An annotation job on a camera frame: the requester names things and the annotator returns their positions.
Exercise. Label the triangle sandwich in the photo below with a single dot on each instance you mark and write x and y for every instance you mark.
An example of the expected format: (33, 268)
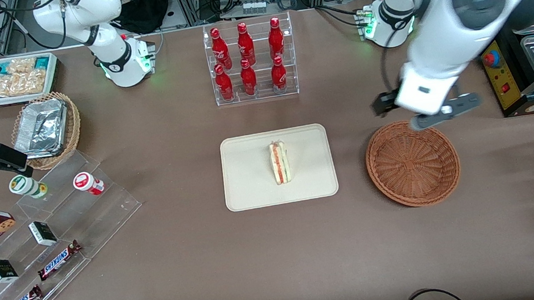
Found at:
(279, 163)

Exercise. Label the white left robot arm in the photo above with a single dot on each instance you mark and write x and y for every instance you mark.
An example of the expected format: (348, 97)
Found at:
(454, 28)

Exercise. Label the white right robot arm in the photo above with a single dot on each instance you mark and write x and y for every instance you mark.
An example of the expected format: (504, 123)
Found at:
(101, 18)

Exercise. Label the aluminium foil tray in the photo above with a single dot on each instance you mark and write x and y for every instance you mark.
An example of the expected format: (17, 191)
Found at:
(41, 128)

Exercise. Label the round brown wicker basket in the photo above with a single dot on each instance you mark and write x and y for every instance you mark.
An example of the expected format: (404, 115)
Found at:
(412, 163)

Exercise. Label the light woven wicker basket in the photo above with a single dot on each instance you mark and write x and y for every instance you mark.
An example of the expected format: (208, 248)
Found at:
(74, 121)

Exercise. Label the cream plastic serving tray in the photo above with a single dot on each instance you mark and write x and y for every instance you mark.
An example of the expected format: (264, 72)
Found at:
(249, 172)

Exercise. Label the green lid yogurt cup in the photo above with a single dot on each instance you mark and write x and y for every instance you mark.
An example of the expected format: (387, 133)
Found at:
(27, 186)

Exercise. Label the black yellow food warmer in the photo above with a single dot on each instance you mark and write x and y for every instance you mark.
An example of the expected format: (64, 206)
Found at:
(505, 77)

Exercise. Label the large clear cracker bag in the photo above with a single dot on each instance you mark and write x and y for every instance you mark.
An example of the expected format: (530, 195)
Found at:
(18, 83)

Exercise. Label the small black box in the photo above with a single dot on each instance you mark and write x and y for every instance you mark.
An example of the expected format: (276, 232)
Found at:
(1, 271)
(42, 233)

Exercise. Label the red lid yogurt cup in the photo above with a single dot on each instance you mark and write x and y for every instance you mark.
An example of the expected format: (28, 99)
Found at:
(88, 183)

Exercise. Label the small clear cracker bag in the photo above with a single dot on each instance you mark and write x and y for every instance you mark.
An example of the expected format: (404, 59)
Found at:
(21, 66)

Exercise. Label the red cola bottle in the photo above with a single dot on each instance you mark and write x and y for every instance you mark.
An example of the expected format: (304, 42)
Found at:
(248, 77)
(223, 82)
(245, 44)
(278, 74)
(221, 48)
(276, 38)

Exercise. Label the clear acrylic step display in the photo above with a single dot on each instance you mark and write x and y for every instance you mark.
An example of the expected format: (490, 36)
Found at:
(103, 214)

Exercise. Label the clear acrylic bottle rack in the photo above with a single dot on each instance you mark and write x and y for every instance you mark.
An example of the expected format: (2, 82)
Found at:
(256, 93)

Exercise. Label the black bag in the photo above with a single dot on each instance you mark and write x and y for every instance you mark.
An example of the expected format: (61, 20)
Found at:
(142, 5)

